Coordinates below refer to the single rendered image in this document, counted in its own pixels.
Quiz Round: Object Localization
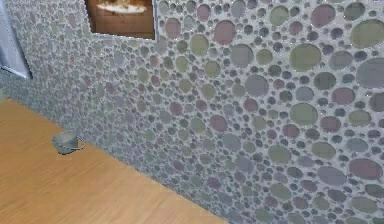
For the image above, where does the grey metal bucket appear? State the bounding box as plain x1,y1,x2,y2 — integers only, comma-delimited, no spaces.
51,129,86,156

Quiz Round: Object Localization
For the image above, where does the grey framed window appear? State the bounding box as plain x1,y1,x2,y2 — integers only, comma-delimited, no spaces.
0,0,33,80

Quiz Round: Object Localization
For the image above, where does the brown framed wall picture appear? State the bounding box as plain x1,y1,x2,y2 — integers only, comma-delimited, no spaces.
84,0,159,42

